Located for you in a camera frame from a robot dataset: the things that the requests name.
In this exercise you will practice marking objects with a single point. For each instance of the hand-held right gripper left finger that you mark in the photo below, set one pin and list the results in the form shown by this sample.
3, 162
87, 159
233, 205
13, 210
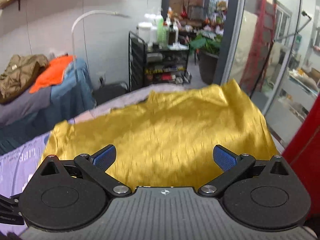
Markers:
105, 158

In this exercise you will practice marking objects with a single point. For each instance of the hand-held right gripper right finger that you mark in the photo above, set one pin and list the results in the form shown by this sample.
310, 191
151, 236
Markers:
225, 158

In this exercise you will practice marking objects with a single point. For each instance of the gold satin jacket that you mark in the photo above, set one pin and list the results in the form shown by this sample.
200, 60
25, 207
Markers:
175, 130

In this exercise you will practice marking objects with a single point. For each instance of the purple floral bedsheet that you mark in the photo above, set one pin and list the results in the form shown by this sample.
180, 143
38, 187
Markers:
20, 160

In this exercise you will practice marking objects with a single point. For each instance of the pink grey blanket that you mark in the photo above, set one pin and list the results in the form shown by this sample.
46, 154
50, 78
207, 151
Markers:
120, 105

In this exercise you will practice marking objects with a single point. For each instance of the black bin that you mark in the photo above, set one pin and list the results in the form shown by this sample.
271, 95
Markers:
110, 92

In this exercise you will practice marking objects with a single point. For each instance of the red panel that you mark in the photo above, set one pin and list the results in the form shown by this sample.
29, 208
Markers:
305, 155

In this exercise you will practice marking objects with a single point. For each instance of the black plant pot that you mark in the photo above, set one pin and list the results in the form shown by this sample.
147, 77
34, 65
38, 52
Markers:
208, 65

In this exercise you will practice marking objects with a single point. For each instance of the grey bed sheet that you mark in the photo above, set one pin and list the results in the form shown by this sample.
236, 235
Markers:
25, 105

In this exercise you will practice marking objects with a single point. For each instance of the orange cloth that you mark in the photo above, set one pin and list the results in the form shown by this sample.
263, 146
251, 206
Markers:
52, 72

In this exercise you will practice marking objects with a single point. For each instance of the black storage rack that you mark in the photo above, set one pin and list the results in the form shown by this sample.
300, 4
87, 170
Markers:
162, 67

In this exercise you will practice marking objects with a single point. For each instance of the glass partition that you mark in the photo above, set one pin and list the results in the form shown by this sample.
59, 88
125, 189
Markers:
230, 42

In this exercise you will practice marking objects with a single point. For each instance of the green potted plant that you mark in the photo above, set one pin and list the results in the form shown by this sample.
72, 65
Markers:
205, 42

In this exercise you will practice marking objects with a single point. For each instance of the olive puffer jacket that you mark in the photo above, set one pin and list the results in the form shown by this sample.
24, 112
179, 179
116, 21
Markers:
20, 75

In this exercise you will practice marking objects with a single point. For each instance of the red ladder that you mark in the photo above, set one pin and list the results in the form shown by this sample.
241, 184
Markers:
260, 42

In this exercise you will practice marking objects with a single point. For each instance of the dark bottle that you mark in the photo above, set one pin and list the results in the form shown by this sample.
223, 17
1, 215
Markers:
172, 35

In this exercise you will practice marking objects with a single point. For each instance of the white jug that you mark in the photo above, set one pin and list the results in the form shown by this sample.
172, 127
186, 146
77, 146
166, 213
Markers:
145, 30

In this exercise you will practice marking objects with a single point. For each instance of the white bottle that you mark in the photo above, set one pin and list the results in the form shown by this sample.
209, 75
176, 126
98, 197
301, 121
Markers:
176, 31

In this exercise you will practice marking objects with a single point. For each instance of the white curved lamp pole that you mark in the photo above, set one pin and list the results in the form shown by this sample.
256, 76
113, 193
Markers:
75, 23

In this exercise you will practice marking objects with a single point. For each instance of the green bottle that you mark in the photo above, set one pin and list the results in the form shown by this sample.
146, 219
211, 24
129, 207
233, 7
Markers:
160, 27

